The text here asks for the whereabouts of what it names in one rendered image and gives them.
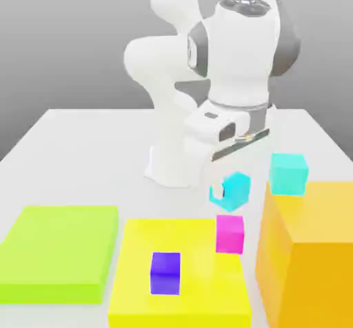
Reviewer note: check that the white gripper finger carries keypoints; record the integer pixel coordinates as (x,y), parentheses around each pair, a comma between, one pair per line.
(218,188)

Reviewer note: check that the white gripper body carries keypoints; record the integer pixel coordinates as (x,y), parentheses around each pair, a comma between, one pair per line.
(240,154)

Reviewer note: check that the small cyan cube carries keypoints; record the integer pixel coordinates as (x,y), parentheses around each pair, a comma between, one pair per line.
(237,191)
(288,175)

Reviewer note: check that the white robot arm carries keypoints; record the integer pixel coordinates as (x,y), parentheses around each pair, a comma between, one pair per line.
(237,58)

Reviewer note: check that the small magenta cube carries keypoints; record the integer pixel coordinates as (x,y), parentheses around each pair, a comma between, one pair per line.
(229,234)

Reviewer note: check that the small purple cube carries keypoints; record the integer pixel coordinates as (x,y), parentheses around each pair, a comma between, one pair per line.
(165,274)

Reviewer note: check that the large yellow box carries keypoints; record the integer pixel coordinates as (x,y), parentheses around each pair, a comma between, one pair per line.
(198,286)

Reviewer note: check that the large orange box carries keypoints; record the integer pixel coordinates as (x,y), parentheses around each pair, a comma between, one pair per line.
(317,264)

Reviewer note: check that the large lime green box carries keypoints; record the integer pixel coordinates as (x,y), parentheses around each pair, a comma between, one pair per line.
(58,250)

